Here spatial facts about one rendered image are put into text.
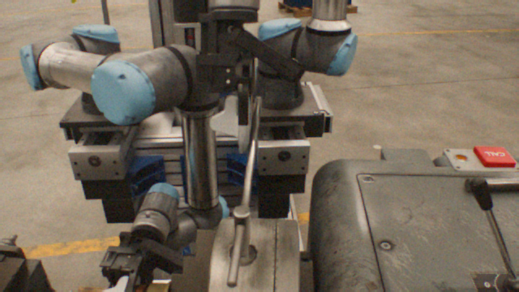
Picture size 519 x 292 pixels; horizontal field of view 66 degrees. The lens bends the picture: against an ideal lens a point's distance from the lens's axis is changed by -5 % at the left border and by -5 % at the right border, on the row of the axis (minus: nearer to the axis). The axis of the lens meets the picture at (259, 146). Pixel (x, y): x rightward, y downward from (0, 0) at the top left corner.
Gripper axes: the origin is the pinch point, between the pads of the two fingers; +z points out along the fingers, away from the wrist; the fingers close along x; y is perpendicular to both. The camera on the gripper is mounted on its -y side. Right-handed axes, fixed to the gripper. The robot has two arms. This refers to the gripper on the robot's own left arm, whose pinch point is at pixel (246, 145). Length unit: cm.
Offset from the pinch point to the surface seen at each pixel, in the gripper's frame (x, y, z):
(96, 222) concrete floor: -166, 104, 86
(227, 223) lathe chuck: 2.6, 2.6, 12.1
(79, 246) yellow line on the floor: -146, 107, 92
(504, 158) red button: -11.1, -47.2, 3.3
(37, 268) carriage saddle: -22, 52, 37
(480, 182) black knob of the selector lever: 18.8, -28.0, -0.4
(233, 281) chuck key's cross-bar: 21.4, -0.4, 11.3
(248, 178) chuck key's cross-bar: 6.2, -0.9, 3.5
